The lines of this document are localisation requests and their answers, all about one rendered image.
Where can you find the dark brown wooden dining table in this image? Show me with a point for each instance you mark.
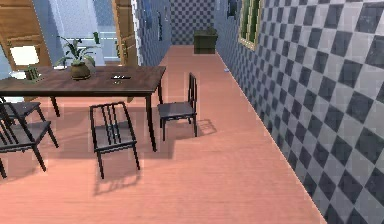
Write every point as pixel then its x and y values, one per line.
pixel 100 83

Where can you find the green plant in brown pot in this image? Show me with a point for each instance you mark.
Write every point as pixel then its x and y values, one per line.
pixel 80 70

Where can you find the white bowl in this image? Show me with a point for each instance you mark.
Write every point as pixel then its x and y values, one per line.
pixel 18 74

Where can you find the dark green cabinet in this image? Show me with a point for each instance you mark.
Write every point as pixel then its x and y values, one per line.
pixel 205 41

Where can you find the white plate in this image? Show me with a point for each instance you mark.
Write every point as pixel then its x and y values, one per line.
pixel 60 67

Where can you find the green framed window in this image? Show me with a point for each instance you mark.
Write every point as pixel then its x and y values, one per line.
pixel 250 21

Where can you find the brown wooden door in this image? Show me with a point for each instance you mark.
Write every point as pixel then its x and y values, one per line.
pixel 20 26
pixel 126 33

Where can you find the black slatted dining chair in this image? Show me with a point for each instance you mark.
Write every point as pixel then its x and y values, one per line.
pixel 23 133
pixel 176 110
pixel 113 135
pixel 21 108

